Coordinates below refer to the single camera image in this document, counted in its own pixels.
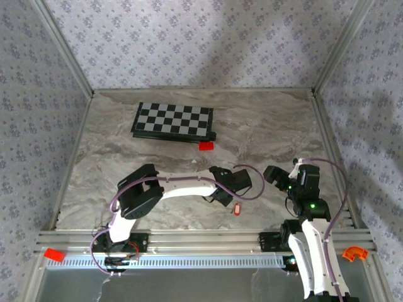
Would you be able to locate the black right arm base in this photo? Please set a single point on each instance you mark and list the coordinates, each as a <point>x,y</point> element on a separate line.
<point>269,242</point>

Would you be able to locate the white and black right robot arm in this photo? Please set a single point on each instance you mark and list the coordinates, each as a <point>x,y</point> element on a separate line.
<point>311,258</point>

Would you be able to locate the red plastic block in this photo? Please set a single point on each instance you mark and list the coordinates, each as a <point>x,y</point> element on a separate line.
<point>206,146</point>
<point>55,255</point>

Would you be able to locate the aluminium corner post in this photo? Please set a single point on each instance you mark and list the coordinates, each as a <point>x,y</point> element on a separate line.
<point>342,47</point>
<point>64,47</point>

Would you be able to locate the aluminium side rail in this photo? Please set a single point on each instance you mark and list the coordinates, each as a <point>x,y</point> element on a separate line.
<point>349,217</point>
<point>56,217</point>

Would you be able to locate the black and white checkerboard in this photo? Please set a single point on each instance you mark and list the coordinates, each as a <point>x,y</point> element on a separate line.
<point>173,119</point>

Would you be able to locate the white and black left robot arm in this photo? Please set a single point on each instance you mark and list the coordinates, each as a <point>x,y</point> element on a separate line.
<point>189,188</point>

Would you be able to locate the thin aluminium edge rail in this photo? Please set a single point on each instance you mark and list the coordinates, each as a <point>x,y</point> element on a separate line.
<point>204,90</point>

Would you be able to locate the black controller board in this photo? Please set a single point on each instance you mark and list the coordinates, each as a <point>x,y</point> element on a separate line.
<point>121,262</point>
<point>292,262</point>

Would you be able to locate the wide aluminium frame rail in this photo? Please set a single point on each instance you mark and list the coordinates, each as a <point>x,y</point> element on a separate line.
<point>204,240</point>

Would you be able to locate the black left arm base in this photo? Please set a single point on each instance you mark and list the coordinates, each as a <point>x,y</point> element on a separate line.
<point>140,242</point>

